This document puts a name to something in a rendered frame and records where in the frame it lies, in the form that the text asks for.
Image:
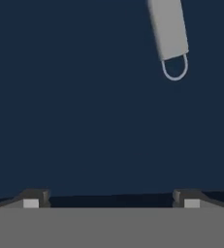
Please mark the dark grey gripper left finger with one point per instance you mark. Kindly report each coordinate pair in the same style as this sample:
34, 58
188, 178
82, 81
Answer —
32, 197

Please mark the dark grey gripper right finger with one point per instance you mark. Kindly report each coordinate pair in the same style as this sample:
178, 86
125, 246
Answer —
189, 197

